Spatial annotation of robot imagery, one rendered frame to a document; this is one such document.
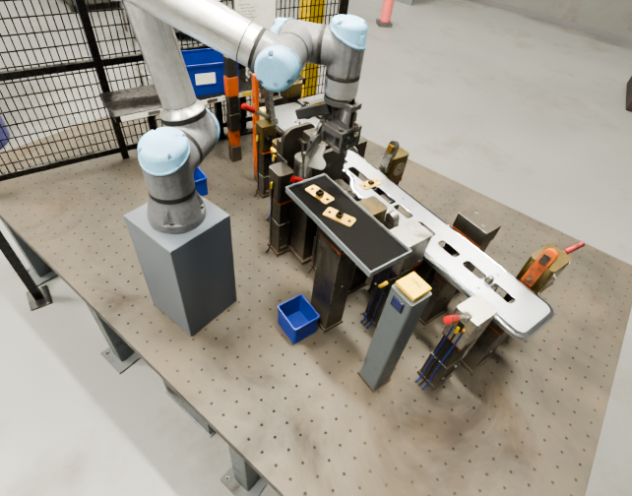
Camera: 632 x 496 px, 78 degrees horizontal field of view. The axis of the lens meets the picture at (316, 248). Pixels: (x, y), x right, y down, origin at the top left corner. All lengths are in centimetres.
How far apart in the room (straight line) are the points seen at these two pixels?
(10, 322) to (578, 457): 248
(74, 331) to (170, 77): 163
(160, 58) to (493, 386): 131
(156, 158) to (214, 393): 68
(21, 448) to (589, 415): 212
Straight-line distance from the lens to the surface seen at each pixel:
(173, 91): 106
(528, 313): 124
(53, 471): 209
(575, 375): 162
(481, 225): 139
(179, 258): 108
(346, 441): 122
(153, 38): 103
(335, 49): 88
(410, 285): 93
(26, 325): 252
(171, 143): 100
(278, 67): 75
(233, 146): 200
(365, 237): 101
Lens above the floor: 184
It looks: 46 degrees down
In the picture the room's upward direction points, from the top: 8 degrees clockwise
